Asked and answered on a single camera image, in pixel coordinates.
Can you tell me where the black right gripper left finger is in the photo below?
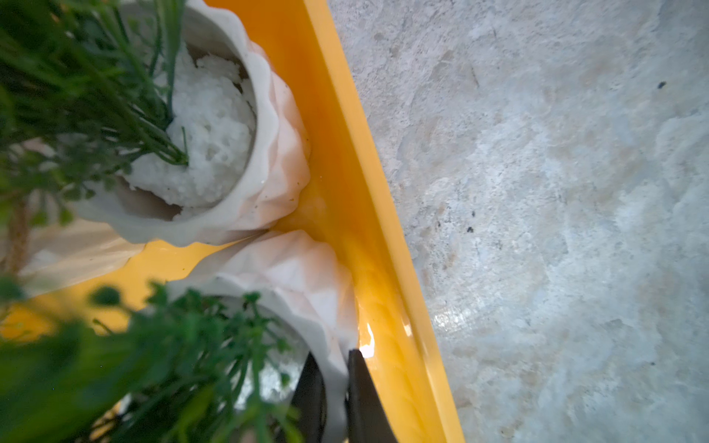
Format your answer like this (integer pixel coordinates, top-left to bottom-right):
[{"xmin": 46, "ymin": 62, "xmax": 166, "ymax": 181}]
[{"xmin": 291, "ymin": 354, "xmax": 327, "ymax": 443}]

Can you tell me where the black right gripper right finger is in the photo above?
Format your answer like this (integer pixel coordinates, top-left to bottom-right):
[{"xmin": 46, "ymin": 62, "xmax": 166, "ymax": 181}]
[{"xmin": 346, "ymin": 349, "xmax": 398, "ymax": 443}]

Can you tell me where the pink flower plant back pot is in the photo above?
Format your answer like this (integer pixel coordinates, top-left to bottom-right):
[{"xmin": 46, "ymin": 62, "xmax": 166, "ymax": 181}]
[{"xmin": 0, "ymin": 229, "xmax": 361, "ymax": 443}]

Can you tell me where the yellow plastic storage tray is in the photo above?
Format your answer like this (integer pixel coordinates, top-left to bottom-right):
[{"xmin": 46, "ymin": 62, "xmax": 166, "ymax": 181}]
[{"xmin": 1, "ymin": 1, "xmax": 463, "ymax": 442}]

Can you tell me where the orange flower plant white pot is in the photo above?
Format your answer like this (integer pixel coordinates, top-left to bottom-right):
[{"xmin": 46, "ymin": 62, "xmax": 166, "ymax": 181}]
[{"xmin": 0, "ymin": 0, "xmax": 311, "ymax": 247}]

